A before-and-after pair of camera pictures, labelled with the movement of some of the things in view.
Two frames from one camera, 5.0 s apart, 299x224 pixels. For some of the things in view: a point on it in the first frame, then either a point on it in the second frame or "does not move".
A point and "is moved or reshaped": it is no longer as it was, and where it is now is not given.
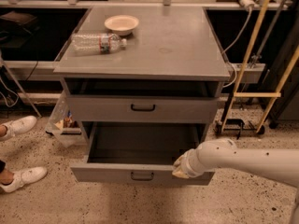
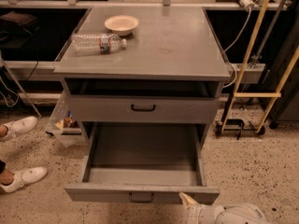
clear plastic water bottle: (85, 44) does not move
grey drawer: (138, 153) is moved or reshaped
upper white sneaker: (18, 126) does not move
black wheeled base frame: (236, 125) does not move
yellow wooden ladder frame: (276, 95) does not move
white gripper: (188, 165) → (204, 215)
